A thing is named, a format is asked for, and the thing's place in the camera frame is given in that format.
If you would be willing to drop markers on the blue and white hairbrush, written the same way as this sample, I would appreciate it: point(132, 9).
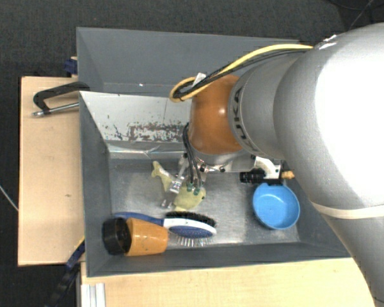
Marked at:
point(192, 229)

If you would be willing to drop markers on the grey metal bin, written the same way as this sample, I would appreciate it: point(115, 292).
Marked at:
point(131, 59)

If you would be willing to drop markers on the black cylinder on white bracket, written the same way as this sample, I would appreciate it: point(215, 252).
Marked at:
point(252, 175)

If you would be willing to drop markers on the pale wood board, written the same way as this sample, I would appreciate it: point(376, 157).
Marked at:
point(48, 171)

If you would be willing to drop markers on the blue bowl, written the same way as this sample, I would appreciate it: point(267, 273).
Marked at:
point(275, 208)

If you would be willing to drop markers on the yellow toy fish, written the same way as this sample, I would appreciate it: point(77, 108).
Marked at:
point(187, 200)

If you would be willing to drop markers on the orange cup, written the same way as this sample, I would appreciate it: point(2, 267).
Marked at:
point(147, 238)

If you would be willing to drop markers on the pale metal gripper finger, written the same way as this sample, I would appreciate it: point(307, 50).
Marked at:
point(176, 191)
point(169, 194)

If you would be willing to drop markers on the black round cap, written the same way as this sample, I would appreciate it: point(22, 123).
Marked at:
point(115, 235)

